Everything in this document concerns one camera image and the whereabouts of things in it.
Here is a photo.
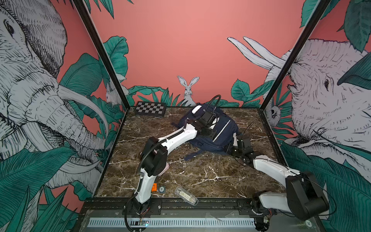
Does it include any navy blue school backpack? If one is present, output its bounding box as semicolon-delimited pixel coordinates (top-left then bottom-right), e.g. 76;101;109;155
172;103;240;161

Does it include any pink pencil case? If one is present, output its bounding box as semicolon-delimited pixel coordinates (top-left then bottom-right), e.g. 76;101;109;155
159;163;170;176

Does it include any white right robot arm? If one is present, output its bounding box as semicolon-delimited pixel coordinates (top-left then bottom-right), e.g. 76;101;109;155
224;136;329;220

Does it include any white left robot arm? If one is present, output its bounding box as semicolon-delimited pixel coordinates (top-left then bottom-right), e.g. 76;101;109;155
134;108;217;205

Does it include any clear plastic supply case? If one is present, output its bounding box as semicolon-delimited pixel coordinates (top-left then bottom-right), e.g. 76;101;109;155
175;186;199;206

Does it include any orange pencil sharpener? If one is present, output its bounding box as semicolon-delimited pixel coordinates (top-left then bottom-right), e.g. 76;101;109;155
151;183;157;192

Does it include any black white checkerboard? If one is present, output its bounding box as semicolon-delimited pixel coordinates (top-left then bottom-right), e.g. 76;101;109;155
134;101;166;117

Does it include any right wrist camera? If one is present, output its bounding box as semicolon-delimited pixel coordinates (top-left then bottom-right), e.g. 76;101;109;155
233;133;238;147

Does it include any black front mounting rail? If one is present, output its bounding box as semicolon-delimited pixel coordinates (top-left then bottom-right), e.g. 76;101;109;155
80;197;258;217

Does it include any white slotted cable duct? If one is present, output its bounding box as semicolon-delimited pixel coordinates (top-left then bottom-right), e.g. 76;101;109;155
87;217;256;229

